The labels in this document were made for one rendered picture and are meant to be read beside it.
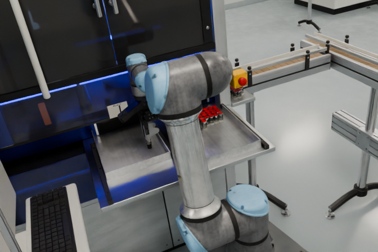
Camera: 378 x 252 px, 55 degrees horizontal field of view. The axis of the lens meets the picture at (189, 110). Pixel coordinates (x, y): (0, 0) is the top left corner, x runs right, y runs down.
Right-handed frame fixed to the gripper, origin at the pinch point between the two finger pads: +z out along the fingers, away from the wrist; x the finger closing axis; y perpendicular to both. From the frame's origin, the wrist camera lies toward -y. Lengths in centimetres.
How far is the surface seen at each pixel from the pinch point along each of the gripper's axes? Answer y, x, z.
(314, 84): 206, 148, 91
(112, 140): -12.1, 15.1, 5.2
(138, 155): -4.8, -2.1, 5.5
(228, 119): 38.8, 3.1, 5.3
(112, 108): -9.1, 14.7, -9.9
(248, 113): 64, 31, 23
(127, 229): -16, 16, 59
